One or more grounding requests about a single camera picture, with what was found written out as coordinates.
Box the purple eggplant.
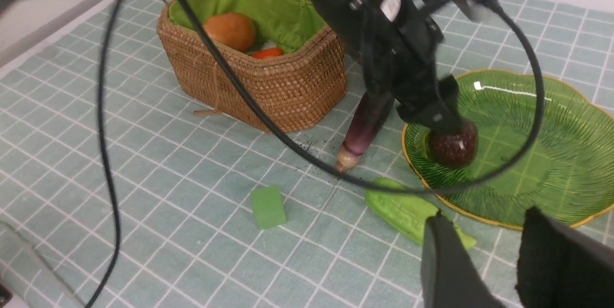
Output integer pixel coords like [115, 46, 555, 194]
[335, 93, 394, 173]

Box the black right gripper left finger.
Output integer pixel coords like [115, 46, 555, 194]
[421, 212, 504, 308]

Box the woven wicker basket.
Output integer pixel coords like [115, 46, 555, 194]
[156, 0, 347, 132]

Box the orange carrot with leaves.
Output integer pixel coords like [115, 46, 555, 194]
[250, 47, 285, 59]

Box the green foam cube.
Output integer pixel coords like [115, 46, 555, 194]
[250, 186, 287, 231]

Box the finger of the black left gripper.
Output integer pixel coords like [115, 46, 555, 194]
[397, 102, 463, 135]

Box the brown potato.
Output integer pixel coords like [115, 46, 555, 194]
[202, 12, 256, 52]

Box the purple mangosteen green cap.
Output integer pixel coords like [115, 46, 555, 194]
[423, 119, 479, 170]

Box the green bitter gourd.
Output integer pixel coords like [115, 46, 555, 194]
[365, 177, 477, 251]

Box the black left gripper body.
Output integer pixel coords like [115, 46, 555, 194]
[357, 0, 459, 111]

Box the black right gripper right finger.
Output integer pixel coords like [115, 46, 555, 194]
[516, 207, 614, 308]

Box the green leaf-shaped glass plate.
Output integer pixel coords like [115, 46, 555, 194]
[401, 70, 614, 230]

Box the wooden basket toggle clasp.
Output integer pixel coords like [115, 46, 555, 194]
[192, 63, 224, 118]

